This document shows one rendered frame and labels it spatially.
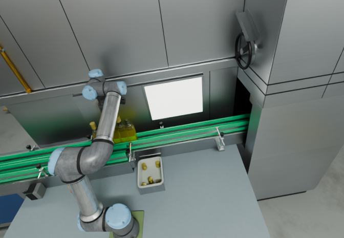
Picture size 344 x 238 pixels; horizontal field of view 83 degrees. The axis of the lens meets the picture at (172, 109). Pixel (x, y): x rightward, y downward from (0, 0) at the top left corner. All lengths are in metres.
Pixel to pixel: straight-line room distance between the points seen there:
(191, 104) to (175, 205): 0.70
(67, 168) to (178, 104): 0.87
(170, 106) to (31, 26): 0.95
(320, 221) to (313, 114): 1.17
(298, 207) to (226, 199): 1.10
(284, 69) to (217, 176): 0.80
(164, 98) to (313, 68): 0.89
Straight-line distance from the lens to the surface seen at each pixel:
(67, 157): 0.90
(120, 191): 1.51
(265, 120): 1.31
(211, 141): 1.53
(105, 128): 0.92
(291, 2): 1.00
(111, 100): 1.00
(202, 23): 1.27
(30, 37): 1.40
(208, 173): 1.48
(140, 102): 1.42
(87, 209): 1.13
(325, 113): 1.54
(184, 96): 1.43
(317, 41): 1.16
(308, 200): 2.44
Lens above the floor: 2.00
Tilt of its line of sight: 39 degrees down
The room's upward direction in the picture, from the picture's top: 9 degrees counter-clockwise
